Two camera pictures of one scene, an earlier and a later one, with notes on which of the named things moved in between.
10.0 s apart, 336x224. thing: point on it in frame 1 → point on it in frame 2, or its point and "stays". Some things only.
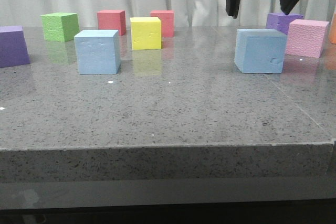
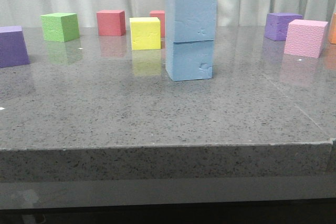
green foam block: (61, 28) stays
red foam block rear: (167, 21) stays
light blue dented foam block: (260, 51) → (189, 60)
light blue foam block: (97, 52) → (190, 17)
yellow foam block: (146, 32) stays
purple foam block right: (280, 21) stays
